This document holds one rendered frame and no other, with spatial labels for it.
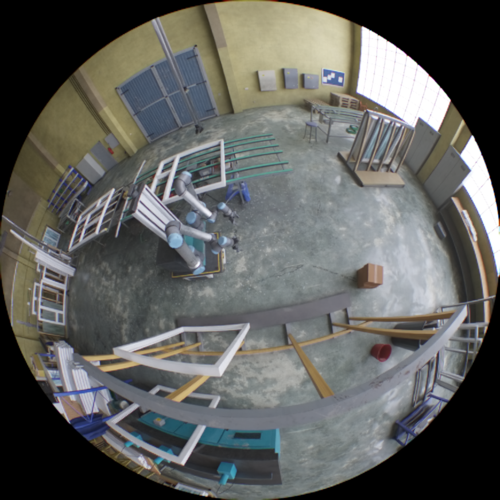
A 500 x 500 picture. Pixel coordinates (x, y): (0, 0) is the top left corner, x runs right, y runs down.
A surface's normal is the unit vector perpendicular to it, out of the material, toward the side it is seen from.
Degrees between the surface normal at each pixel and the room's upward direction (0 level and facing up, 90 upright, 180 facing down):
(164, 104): 90
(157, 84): 90
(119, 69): 90
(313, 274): 0
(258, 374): 0
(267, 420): 0
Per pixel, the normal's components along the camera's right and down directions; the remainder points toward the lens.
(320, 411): -0.15, -0.37
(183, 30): 0.14, 0.91
